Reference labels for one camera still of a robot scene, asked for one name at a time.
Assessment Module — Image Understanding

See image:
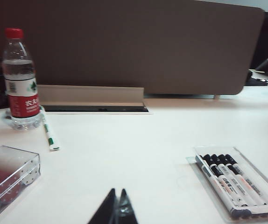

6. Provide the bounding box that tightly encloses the brown desk partition panel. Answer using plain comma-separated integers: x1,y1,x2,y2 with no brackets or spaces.
0,0,265,100

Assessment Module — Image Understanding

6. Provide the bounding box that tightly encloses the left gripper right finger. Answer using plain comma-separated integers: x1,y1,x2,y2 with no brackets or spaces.
116,188,140,224

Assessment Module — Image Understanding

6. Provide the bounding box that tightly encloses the clear plastic marker tray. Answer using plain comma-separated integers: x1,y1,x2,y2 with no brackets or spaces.
185,146,268,222

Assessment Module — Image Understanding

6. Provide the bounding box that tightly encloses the red label water bottle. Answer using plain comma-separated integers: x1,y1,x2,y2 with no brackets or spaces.
2,28,43,131

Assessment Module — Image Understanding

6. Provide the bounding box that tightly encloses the black capped whiteboard marker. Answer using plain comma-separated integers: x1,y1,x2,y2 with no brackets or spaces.
218,153,268,210
203,154,259,217
210,153,267,213
225,153,268,208
195,154,252,220

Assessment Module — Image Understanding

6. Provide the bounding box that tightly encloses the beige cable slot flap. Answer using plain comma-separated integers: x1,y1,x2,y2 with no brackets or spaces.
37,84,145,107

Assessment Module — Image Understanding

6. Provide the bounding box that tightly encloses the clear dotted plastic box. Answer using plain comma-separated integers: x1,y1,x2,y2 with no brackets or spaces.
0,146,41,224

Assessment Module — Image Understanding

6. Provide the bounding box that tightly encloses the white green wrapped pen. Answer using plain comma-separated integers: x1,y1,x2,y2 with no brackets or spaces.
39,106,61,152

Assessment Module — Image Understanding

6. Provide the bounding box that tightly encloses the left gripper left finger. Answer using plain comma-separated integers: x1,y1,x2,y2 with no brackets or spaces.
88,188,116,224

